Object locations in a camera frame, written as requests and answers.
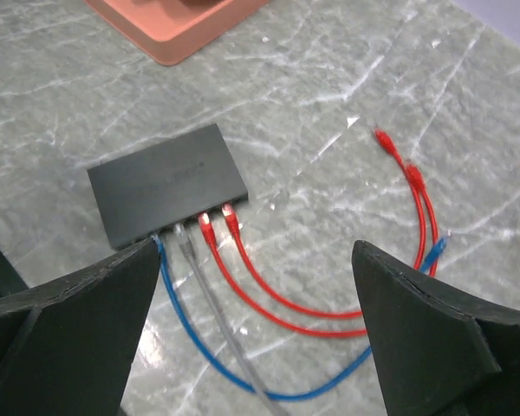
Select grey ethernet cable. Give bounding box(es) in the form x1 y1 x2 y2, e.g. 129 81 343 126
172 223 289 416

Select black network switch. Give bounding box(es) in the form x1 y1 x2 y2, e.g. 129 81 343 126
88 124 249 250

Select pink plastic tray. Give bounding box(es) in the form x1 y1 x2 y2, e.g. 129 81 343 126
86 0 268 66

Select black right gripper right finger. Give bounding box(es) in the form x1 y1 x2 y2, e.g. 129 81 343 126
352 240 520 415

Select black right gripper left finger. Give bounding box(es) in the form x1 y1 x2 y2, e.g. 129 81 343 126
0 238 160 415

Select red ethernet cable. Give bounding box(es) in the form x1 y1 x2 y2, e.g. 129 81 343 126
220 127 428 321
197 162 439 338

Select blue ethernet cable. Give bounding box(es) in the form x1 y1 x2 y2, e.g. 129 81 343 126
153 233 452 402

